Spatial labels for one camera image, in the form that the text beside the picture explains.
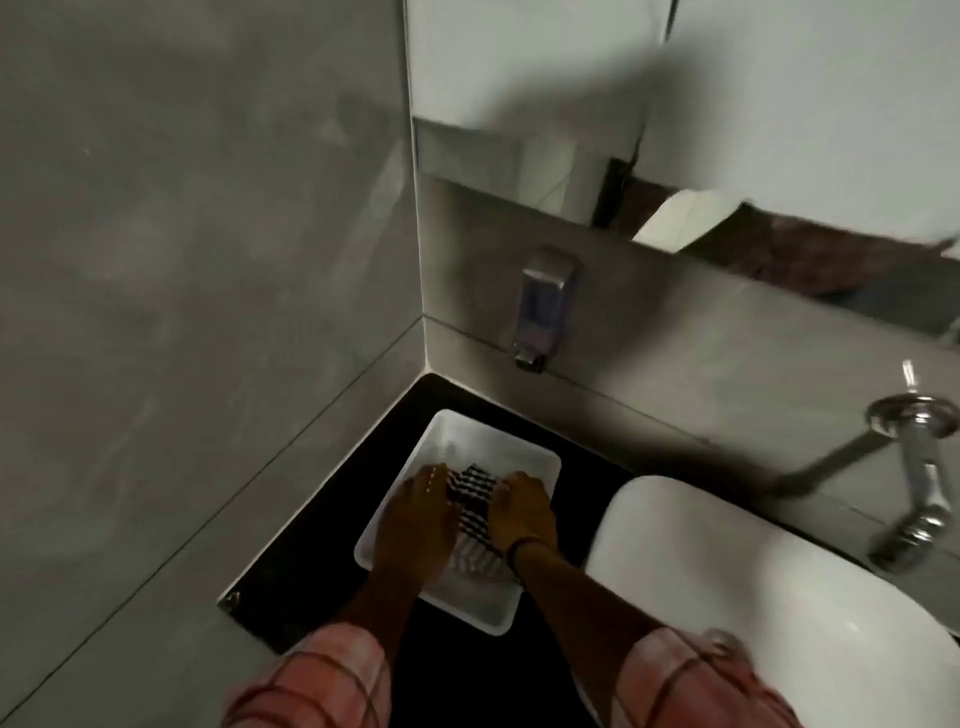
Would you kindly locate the person's left forearm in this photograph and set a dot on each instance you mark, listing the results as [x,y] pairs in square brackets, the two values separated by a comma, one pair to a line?
[352,637]

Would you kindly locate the wall mirror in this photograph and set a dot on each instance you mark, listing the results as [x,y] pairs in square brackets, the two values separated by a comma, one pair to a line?
[675,150]

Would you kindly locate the white rectangular plastic tray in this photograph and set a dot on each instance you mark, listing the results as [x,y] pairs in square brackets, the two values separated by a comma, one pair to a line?
[450,480]

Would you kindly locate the person's right fingers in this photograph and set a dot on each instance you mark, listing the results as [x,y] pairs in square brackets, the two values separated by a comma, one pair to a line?
[506,495]

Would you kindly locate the person's left hand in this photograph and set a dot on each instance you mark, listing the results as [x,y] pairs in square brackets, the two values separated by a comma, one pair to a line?
[411,525]

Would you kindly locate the person's right forearm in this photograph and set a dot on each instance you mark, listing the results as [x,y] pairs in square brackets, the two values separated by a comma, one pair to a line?
[622,637]

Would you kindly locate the black white striped cloth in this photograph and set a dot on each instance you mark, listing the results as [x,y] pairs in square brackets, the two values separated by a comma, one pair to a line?
[472,517]

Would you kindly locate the person's right hand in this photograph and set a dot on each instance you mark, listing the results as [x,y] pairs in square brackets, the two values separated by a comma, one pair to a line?
[529,514]

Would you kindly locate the steel wall soap dispenser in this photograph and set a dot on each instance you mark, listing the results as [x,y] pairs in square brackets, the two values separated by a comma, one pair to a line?
[546,307]

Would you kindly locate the black wrist band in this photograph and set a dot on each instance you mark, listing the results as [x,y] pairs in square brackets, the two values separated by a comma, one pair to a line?
[529,545]

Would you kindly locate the white ceramic sink basin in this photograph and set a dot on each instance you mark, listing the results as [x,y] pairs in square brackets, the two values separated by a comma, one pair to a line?
[772,600]

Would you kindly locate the person's left fingers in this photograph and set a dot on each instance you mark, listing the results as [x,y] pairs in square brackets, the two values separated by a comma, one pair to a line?
[435,484]

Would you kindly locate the chrome wall faucet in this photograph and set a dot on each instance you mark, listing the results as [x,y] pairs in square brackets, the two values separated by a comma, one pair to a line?
[911,465]

